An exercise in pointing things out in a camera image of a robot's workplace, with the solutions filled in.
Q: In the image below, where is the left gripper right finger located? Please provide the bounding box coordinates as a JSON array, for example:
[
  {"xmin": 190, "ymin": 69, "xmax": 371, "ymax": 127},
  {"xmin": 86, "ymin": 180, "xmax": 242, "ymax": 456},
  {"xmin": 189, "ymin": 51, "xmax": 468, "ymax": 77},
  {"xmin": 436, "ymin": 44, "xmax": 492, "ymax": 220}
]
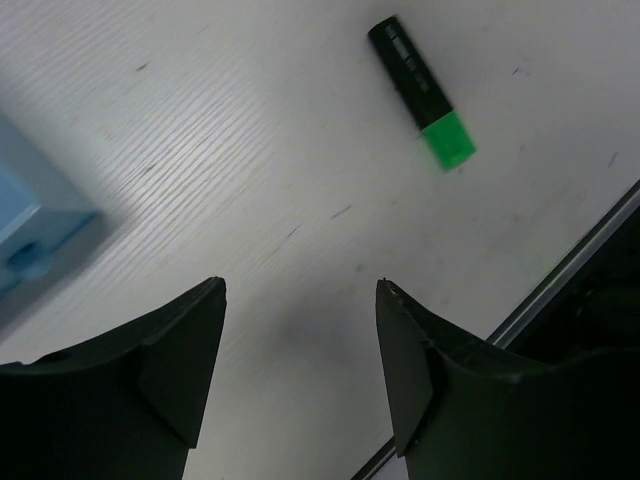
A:
[{"xmin": 376, "ymin": 279, "xmax": 639, "ymax": 479}]

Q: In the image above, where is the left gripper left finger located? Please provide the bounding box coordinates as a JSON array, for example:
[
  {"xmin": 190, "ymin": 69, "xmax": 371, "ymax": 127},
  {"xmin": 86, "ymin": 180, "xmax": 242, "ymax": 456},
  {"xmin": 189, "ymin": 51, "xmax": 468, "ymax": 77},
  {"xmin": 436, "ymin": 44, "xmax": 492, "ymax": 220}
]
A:
[{"xmin": 1, "ymin": 277, "xmax": 227, "ymax": 479}]

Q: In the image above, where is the black green highlighter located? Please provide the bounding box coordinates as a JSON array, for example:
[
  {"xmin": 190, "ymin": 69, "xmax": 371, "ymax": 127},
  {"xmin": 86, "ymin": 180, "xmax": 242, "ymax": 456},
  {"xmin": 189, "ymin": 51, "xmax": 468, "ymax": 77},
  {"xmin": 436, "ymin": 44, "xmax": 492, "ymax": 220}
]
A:
[{"xmin": 368, "ymin": 16, "xmax": 476, "ymax": 170}]

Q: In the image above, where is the light blue container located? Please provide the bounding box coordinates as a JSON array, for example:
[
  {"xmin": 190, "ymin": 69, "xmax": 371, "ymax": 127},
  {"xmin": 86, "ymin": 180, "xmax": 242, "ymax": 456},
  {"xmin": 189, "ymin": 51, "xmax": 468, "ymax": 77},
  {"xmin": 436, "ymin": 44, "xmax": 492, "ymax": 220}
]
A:
[{"xmin": 1, "ymin": 115, "xmax": 99, "ymax": 297}]

